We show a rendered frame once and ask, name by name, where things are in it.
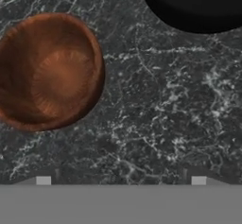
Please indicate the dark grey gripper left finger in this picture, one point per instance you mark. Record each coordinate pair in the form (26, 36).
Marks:
(43, 180)

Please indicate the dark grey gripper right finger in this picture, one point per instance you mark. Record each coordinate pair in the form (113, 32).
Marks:
(199, 180)

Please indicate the brown wooden bowl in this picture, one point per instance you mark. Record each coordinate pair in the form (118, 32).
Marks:
(53, 73)

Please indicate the black bowl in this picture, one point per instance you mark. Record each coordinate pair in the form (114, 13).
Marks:
(195, 4)

